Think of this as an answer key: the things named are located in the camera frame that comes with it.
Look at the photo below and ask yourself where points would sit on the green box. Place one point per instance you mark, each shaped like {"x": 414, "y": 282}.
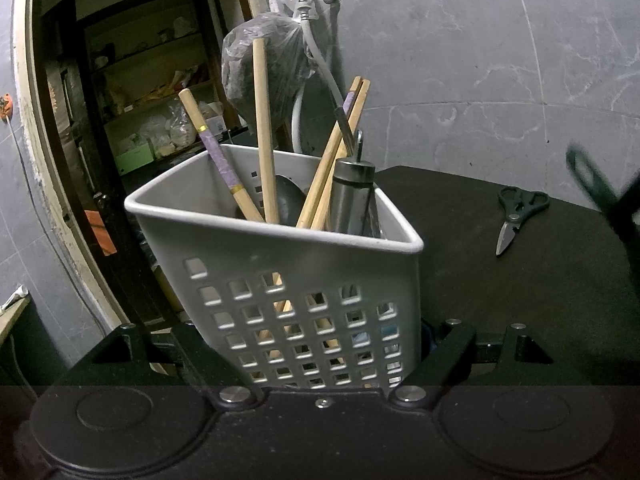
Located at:
{"x": 135, "y": 157}

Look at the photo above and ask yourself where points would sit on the blue ceramic spoon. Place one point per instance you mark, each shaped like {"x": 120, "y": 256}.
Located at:
{"x": 357, "y": 338}

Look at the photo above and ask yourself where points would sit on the small white box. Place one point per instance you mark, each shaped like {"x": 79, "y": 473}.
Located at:
{"x": 214, "y": 124}

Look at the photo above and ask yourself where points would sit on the wooden shelf unit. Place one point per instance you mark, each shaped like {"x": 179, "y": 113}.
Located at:
{"x": 150, "y": 60}

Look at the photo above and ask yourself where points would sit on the beige door frame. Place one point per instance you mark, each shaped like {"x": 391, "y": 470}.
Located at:
{"x": 45, "y": 185}

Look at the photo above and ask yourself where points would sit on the wooden chopstick purple band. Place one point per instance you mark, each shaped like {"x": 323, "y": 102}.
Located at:
{"x": 215, "y": 155}
{"x": 330, "y": 150}

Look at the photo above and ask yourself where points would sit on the clear plastic bag dark contents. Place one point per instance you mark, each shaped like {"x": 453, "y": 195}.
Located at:
{"x": 295, "y": 65}

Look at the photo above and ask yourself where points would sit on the white tube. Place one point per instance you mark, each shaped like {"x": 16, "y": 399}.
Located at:
{"x": 15, "y": 299}

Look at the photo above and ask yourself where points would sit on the grey perforated plastic basket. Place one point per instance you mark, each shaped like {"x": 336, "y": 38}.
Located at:
{"x": 280, "y": 280}

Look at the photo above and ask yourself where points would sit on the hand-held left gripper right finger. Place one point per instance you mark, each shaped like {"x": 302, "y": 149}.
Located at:
{"x": 450, "y": 345}

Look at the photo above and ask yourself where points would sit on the clear bags on shelf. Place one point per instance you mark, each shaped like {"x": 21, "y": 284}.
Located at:
{"x": 182, "y": 127}

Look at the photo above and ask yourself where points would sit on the large metal spoon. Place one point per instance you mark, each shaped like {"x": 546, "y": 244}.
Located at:
{"x": 290, "y": 200}

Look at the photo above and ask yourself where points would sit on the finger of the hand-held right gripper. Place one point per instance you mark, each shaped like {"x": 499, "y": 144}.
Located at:
{"x": 631, "y": 220}

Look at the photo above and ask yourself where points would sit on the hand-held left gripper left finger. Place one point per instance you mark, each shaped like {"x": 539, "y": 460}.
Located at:
{"x": 205, "y": 365}

